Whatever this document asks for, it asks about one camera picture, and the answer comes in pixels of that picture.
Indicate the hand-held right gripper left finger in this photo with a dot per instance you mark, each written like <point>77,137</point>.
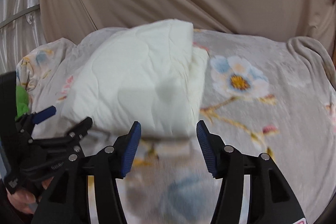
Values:
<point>131,148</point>

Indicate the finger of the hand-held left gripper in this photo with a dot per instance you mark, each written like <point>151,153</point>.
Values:
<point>45,113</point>
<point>76,132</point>

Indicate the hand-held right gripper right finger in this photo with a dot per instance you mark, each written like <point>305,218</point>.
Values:
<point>206,148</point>

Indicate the white quilted garment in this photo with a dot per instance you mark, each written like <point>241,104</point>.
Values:
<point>136,82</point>

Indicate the person's left hand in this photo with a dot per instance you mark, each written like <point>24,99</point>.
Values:
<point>22,200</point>

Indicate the green cloth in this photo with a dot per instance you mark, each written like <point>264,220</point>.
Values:
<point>22,100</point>

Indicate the grey floral blanket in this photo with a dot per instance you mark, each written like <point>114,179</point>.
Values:
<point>262,113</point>

